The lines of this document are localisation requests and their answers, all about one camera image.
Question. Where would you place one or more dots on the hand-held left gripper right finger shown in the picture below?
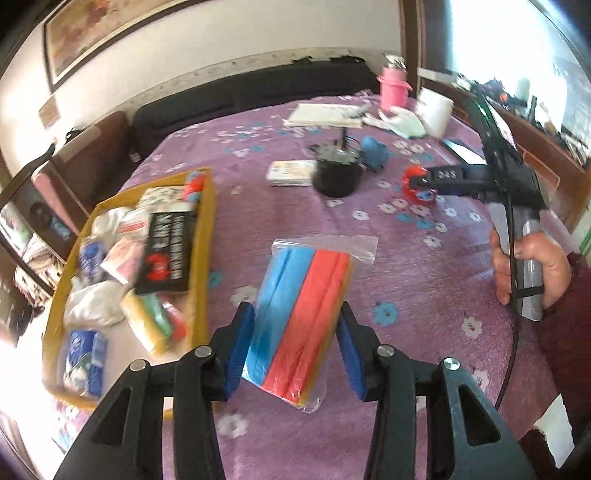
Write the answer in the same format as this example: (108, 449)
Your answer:
(351, 355)

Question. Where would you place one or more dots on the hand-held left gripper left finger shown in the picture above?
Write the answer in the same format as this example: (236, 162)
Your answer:
(240, 350)

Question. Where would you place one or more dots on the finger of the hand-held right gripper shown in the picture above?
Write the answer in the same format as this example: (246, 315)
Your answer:
(443, 177)

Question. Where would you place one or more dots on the red ruffled soft item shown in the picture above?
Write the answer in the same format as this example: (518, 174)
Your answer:
(408, 189)

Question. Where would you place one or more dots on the blue red sponge pack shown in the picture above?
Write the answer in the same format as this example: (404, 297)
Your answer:
(300, 323)

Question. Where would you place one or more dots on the yellow green sponge pack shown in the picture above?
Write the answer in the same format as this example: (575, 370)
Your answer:
(143, 323)

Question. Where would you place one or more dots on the yellow cardboard box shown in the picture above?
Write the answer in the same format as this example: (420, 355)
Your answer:
(207, 230)

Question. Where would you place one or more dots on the person's right forearm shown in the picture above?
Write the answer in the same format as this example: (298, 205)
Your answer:
(568, 346)

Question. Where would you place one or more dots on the blue soft item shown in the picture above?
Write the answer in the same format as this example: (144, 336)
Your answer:
(375, 152)

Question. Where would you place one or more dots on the person's right hand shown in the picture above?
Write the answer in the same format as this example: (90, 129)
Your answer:
(549, 267)

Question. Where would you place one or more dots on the black phone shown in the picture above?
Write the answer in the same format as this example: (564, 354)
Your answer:
(461, 150)

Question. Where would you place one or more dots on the wooden side table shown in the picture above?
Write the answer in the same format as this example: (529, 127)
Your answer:
(554, 166)

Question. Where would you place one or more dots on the white cup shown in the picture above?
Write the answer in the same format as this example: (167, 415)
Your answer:
(434, 115)

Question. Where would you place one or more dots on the white crumpled cloth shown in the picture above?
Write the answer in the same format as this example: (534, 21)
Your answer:
(401, 122)

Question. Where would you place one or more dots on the pink bottle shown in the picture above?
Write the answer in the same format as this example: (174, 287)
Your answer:
(392, 90)

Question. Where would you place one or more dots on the purple floral bedsheet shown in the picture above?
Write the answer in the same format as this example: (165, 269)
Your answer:
(415, 277)

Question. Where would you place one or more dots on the black round container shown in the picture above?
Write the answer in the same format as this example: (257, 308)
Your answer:
(334, 180)

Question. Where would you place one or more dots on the black red print packet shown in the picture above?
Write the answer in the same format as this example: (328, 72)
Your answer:
(166, 249)

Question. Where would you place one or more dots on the white booklet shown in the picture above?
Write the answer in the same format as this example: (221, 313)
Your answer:
(323, 115)

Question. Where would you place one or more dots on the pale pink packet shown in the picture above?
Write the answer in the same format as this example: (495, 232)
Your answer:
(122, 258)

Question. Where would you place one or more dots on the small white card box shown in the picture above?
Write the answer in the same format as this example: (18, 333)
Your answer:
(291, 171)

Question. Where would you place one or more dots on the blue white tissue pack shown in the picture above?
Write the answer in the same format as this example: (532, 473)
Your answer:
(92, 256)
(85, 362)

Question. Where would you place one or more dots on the white red print plastic bag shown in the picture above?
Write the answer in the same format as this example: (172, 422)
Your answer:
(134, 226)

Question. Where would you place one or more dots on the orange blue knit gloves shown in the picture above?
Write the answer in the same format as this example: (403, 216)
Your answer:
(194, 184)

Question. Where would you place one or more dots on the black sofa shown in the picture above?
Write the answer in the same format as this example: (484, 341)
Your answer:
(254, 87)

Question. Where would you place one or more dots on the small wall plaque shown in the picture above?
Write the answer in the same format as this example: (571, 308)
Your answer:
(48, 113)

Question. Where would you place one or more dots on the framed wall picture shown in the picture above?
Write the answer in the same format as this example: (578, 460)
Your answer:
(92, 32)

